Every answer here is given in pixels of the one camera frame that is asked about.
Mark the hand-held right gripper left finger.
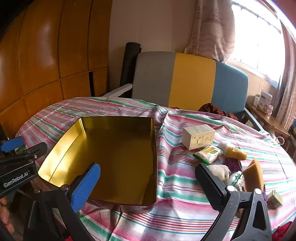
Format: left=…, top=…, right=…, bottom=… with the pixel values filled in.
left=22, top=162, right=101, bottom=241

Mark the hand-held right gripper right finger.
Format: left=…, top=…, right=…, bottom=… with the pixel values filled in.
left=195, top=163, right=272, bottom=241

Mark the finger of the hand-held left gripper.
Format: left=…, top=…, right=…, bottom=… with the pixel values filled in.
left=0, top=142, right=48, bottom=166
left=0, top=137, right=25, bottom=153

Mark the gold tin box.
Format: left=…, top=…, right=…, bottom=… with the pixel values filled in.
left=38, top=116, right=158, bottom=206

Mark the yellow sponge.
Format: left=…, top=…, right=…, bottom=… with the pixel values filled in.
left=223, top=145, right=247, bottom=161
left=242, top=158, right=264, bottom=192

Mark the white plastic ball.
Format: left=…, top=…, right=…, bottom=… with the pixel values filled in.
left=217, top=140, right=233, bottom=151

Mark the cream carton box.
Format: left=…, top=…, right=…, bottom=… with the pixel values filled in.
left=182, top=124, right=216, bottom=151

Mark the small green box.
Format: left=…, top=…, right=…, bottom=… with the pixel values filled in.
left=267, top=189, right=284, bottom=209

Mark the person's left hand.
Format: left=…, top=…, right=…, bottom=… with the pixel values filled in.
left=0, top=198, right=15, bottom=234

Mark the striped tablecloth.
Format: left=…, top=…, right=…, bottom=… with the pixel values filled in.
left=15, top=97, right=296, bottom=241

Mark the wooden side table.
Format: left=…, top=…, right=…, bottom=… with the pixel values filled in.
left=245, top=102, right=290, bottom=139

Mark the wooden wardrobe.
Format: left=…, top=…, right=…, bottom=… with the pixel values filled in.
left=0, top=0, right=114, bottom=139

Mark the white board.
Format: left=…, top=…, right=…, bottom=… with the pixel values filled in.
left=102, top=83, right=133, bottom=98

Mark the white printed box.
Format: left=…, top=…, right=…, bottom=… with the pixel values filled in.
left=256, top=90, right=273, bottom=110

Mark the grey yellow blue chair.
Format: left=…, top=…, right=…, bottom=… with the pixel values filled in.
left=131, top=51, right=265, bottom=131

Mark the black rolled mat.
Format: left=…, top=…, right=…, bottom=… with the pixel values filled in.
left=119, top=42, right=142, bottom=88

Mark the pink patterned curtain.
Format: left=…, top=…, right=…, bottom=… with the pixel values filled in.
left=185, top=0, right=235, bottom=62
left=273, top=21, right=296, bottom=130

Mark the window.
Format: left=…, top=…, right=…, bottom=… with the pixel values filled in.
left=229, top=0, right=286, bottom=77

